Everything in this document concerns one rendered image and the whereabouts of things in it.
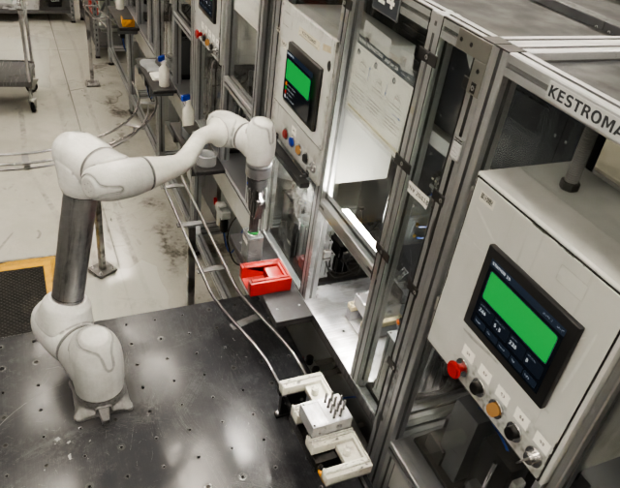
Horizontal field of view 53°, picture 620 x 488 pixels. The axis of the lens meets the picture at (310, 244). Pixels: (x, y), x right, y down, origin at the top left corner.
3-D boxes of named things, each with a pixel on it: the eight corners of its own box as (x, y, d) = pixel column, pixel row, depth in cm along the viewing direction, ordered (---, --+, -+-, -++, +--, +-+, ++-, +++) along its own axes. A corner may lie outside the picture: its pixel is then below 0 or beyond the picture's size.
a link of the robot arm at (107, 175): (156, 161, 174) (127, 142, 181) (98, 174, 161) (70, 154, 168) (153, 201, 181) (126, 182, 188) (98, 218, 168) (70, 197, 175)
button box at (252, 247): (240, 252, 242) (241, 227, 235) (259, 249, 245) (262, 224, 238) (246, 264, 236) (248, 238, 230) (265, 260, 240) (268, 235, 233)
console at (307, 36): (263, 129, 228) (275, -2, 202) (334, 124, 239) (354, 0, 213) (308, 187, 198) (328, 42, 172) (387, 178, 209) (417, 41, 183)
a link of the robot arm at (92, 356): (90, 411, 194) (84, 362, 182) (59, 379, 203) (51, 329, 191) (135, 385, 205) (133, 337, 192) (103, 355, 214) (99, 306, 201)
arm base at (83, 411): (76, 434, 194) (74, 422, 191) (68, 381, 210) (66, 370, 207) (136, 419, 201) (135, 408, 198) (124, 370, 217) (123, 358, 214)
